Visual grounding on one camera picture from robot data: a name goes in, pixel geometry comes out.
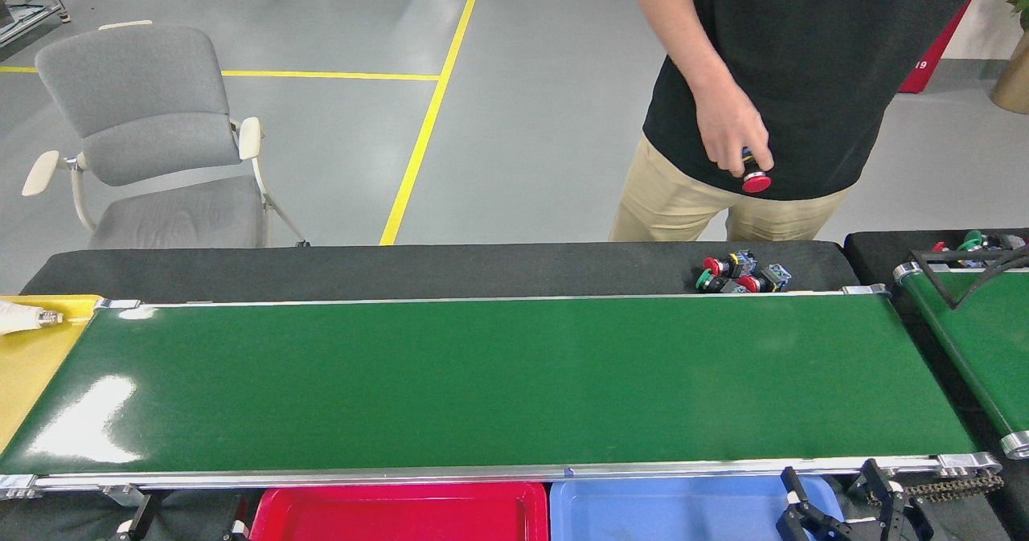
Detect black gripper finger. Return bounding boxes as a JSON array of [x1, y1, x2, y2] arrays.
[[776, 466, 847, 541], [851, 458, 935, 541], [225, 494, 252, 541], [111, 493, 162, 541]]

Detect blue plastic tray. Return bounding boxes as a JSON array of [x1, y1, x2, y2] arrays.
[[550, 477, 845, 541]]

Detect red plastic tray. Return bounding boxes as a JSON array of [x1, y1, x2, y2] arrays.
[[249, 482, 550, 541]]

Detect yellow plastic tray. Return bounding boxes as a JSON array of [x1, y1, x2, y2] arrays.
[[0, 294, 104, 453]]

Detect green feeder conveyor belt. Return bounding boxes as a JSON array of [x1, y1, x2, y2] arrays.
[[892, 261, 1029, 460]]

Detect long green conveyor belt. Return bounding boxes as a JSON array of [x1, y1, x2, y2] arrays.
[[0, 285, 1004, 502]]

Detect person's right hand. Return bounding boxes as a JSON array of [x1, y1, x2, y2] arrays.
[[693, 81, 775, 178]]

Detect white light bulb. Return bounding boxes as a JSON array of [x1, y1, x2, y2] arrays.
[[0, 300, 64, 335]]

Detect grey padded armchair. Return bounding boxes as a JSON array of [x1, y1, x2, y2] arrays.
[[22, 20, 310, 250]]

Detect potted plant tan pot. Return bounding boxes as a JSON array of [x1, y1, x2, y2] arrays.
[[990, 0, 1029, 116]]

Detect red fire extinguisher cabinet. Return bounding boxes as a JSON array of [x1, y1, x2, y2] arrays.
[[899, 0, 983, 94]]

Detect person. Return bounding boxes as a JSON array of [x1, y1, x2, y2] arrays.
[[609, 0, 1029, 243]]

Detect metal wheeled rack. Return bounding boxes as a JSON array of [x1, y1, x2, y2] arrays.
[[0, 0, 72, 47]]

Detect black drive chain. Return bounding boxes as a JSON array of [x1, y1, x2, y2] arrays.
[[888, 473, 1006, 503]]

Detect black triangular guide frame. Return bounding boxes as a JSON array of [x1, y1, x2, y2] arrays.
[[908, 245, 1029, 311]]

